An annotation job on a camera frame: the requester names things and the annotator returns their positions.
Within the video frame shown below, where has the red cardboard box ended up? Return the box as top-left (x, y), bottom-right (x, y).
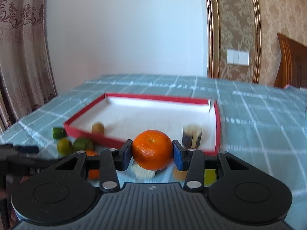
top-left (64, 93), bottom-right (221, 156)

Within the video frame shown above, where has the white light switch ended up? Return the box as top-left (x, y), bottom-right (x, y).
top-left (227, 48), bottom-right (250, 66)

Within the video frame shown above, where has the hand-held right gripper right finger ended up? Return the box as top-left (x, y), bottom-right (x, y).
top-left (172, 139), bottom-right (250, 192)

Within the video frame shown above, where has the dark green small fruit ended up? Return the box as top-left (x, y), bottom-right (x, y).
top-left (73, 138), bottom-right (94, 152)
top-left (53, 127), bottom-right (66, 140)

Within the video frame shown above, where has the large orange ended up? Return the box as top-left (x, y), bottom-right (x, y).
top-left (131, 130), bottom-right (173, 171)

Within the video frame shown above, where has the yellow-green small fruit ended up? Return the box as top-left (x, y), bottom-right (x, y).
top-left (57, 138), bottom-right (73, 155)

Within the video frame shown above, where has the gold wall moulding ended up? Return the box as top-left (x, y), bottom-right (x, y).
top-left (204, 0), bottom-right (262, 84)

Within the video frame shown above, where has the wooden headboard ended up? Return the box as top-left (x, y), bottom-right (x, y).
top-left (273, 33), bottom-right (307, 89)

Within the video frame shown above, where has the split sugarcane piece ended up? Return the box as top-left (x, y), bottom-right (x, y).
top-left (182, 124), bottom-right (202, 148)

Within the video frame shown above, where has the green checked tablecloth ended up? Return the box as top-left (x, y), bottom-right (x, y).
top-left (0, 74), bottom-right (307, 230)

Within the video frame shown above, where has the small brown longan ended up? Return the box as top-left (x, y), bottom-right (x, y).
top-left (91, 123), bottom-right (105, 135)

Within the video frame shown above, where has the patterned beige curtain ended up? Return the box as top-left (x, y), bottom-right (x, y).
top-left (0, 0), bottom-right (58, 135)

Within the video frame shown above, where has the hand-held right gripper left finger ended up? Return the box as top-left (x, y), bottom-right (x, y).
top-left (49, 139), bottom-right (133, 192)

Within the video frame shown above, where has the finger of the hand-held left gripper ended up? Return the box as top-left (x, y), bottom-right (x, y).
top-left (0, 144), bottom-right (40, 155)
top-left (5, 156), bottom-right (60, 167)

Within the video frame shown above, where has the small orange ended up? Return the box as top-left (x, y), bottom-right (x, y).
top-left (85, 150), bottom-right (100, 180)

